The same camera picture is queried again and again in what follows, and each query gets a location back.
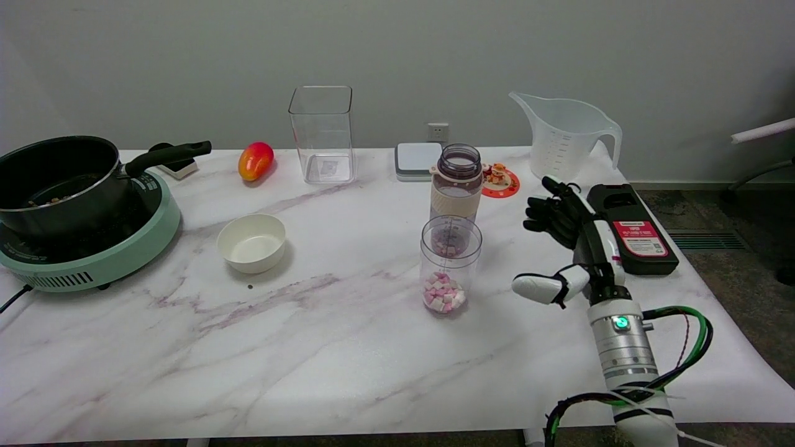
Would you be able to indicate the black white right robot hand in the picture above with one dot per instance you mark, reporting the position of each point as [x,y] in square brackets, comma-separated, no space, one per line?
[596,248]

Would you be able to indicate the small clear measuring cup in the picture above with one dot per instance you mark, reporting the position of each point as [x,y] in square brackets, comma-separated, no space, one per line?
[451,273]

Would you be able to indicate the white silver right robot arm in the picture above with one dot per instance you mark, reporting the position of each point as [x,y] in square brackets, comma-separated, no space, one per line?
[624,354]

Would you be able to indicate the large translucent measuring jug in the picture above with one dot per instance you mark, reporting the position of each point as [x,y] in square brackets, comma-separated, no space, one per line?
[562,149]

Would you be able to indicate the black case with red label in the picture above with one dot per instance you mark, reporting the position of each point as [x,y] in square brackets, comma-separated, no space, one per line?
[643,239]

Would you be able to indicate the red round coaster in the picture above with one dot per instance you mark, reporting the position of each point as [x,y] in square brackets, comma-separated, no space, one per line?
[506,188]

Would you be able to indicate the small orange figurine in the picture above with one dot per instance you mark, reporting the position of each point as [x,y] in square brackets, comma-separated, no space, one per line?
[497,174]

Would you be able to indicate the clear bottle with beige sleeve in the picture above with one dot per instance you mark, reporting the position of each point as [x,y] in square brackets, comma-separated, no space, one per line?
[456,192]

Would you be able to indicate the pink white marshmallow pieces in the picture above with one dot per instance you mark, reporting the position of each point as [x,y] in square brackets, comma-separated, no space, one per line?
[444,295]

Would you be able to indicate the grey curved chair leg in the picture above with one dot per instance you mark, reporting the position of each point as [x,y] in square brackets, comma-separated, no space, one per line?
[761,171]

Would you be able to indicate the white grey kitchen scale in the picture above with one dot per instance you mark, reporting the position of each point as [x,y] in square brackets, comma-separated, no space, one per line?
[417,160]

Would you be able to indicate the white tube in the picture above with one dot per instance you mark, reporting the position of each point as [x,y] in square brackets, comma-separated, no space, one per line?
[764,130]

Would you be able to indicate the clear square plastic container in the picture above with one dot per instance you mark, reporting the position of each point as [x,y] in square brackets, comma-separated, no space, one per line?
[323,143]

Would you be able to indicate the white round bowl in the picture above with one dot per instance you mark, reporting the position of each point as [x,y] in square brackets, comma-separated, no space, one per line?
[251,248]

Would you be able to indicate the red orange toy mango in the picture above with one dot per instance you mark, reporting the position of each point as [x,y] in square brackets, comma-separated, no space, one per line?
[254,161]

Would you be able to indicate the small black white device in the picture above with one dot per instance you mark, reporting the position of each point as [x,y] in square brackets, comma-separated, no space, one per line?
[181,169]

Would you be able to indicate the green induction cooker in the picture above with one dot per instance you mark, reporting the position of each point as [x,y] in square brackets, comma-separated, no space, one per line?
[124,254]

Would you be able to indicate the white wall socket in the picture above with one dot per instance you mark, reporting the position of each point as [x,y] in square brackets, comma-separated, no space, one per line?
[438,131]

